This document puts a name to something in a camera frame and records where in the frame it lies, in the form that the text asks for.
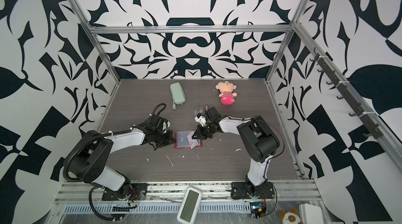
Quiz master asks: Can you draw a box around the white pink patterned card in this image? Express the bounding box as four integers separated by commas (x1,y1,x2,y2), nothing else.
187,131,201,149

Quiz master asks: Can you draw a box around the clear plastic card box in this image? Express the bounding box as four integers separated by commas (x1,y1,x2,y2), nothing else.
194,105,208,116

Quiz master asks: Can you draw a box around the red card holder wallet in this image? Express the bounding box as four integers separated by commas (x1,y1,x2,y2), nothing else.
174,131,203,149

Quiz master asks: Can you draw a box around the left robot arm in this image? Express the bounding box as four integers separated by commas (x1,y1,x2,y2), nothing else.
63,114,175,197

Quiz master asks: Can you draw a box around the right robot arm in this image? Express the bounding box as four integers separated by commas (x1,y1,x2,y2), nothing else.
192,107,281,193

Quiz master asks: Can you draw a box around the mint green glasses case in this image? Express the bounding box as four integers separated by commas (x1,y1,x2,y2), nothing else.
170,82,186,105

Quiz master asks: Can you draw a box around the pink plush doll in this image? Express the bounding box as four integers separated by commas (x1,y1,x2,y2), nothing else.
216,81,237,105

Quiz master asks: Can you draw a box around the white timer display device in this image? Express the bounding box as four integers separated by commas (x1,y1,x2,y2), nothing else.
177,186,203,224

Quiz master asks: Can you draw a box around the small green circuit board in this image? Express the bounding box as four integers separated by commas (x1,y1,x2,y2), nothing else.
250,202,267,219

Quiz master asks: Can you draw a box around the white brown plush toy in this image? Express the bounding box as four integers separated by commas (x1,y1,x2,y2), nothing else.
279,208,303,224

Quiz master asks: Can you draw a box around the white box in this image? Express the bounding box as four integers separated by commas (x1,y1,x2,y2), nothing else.
299,203,324,224

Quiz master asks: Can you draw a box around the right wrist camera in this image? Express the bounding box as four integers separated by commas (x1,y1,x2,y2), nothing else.
195,113,207,127

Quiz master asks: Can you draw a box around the black corrugated cable conduit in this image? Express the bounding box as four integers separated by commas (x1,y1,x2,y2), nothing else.
62,103,167,221

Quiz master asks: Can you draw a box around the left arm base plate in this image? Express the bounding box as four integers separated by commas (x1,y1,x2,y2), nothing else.
102,183,149,201

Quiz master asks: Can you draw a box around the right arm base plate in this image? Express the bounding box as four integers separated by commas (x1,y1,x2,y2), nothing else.
230,181,275,200

